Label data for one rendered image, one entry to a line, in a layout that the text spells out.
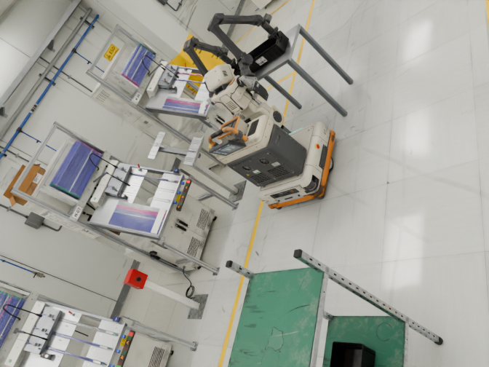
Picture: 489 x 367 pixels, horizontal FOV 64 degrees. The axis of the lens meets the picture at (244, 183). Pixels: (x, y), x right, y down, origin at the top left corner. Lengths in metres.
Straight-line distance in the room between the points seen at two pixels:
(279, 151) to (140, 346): 2.13
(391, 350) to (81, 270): 4.12
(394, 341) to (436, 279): 0.56
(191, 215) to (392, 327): 2.66
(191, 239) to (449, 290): 2.59
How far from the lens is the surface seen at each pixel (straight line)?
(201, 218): 4.26
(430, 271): 2.49
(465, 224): 2.53
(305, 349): 1.52
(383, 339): 2.08
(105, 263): 5.48
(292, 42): 3.49
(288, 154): 3.04
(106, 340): 3.46
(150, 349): 3.91
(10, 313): 3.62
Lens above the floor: 2.06
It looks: 29 degrees down
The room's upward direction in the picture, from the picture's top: 56 degrees counter-clockwise
